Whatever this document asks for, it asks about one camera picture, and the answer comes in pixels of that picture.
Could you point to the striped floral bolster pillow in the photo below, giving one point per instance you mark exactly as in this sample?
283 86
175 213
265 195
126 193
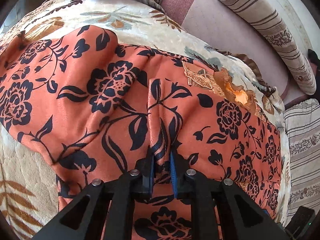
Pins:
266 19

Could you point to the striped floral flat pillow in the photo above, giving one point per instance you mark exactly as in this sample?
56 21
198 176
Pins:
302 129

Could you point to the cream leaf-pattern quilted blanket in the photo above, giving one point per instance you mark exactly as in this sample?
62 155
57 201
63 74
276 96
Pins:
29 191

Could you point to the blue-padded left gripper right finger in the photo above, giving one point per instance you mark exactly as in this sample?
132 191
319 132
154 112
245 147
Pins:
220 209

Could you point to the orange black floral garment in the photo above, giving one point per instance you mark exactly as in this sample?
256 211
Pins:
92 107

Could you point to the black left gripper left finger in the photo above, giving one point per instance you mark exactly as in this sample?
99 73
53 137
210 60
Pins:
103 210

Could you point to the black cloth on bed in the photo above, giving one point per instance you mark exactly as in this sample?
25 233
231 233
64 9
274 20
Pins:
313 57

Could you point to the mauve bed sheet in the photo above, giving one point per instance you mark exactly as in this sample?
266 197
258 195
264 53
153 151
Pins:
222 29

